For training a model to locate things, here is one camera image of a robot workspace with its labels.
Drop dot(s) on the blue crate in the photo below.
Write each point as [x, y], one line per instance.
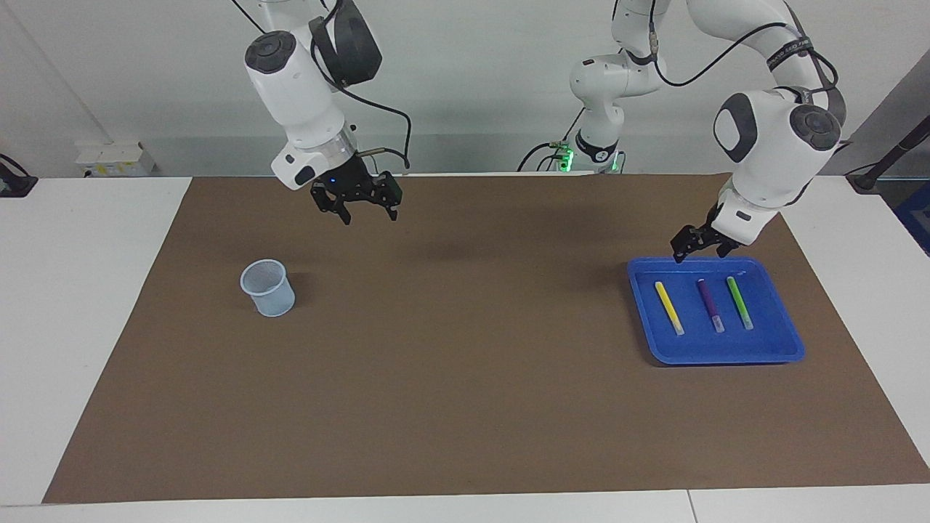
[917, 218]

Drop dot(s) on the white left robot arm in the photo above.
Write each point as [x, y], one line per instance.
[770, 145]

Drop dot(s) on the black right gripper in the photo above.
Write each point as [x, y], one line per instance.
[356, 187]

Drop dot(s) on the light blue mesh cup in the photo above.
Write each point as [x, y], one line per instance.
[269, 290]

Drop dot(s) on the blue plastic tray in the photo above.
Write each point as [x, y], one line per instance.
[690, 341]

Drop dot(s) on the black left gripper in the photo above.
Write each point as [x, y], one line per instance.
[716, 232]

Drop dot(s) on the black stand pole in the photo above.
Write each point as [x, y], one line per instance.
[890, 156]

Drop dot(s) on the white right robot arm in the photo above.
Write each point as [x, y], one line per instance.
[298, 87]

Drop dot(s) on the yellow highlighter pen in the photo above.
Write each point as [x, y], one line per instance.
[668, 307]

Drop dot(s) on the purple highlighter pen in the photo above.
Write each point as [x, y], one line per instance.
[708, 301]

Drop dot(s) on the black clamp mount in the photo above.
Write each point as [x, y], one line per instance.
[14, 185]

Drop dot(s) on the green highlighter pen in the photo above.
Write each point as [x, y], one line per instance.
[739, 301]

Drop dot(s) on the white power socket box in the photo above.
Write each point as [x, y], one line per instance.
[112, 158]

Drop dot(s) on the brown table mat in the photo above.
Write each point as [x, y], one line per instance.
[465, 378]

